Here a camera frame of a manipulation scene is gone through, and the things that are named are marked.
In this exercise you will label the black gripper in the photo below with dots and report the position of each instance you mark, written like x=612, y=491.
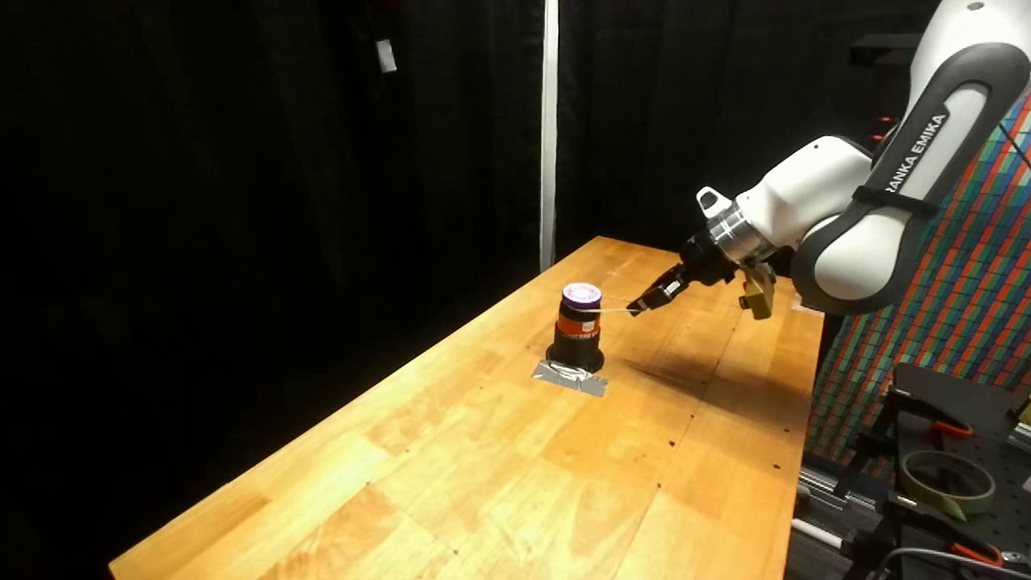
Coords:
x=705, y=258

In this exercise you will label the thin beige rubber band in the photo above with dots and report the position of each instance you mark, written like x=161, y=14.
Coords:
x=605, y=312

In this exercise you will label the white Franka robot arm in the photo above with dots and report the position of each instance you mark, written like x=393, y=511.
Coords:
x=902, y=172

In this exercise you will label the white vertical pole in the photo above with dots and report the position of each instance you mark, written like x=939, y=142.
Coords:
x=548, y=131

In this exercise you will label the red and teal striped cloth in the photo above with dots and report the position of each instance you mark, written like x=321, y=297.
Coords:
x=954, y=324

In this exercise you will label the black mounting plate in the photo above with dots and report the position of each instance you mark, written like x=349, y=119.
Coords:
x=966, y=408

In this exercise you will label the beige tape roll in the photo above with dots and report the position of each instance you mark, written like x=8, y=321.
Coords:
x=944, y=486

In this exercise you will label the small white tag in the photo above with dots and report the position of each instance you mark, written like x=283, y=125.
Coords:
x=388, y=56

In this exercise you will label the black curtain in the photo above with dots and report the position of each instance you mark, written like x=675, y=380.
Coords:
x=267, y=193

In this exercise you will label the grey duct tape piece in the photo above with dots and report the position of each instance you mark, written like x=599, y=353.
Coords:
x=590, y=380
x=554, y=374

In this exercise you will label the aluminium rail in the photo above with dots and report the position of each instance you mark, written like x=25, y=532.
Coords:
x=824, y=515

